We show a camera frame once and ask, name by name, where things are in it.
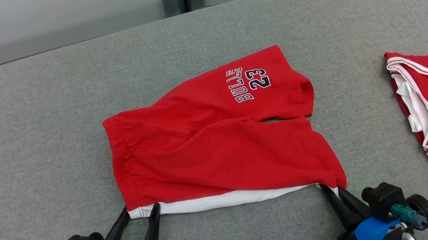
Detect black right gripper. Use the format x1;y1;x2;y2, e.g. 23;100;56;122
319;165;428;240

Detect grey fabric sofa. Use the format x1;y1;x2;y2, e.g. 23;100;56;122
0;0;428;240

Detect red shorts with white lining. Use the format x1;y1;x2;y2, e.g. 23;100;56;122
94;36;349;230

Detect right black cable teal plug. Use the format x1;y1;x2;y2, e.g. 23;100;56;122
390;198;428;240

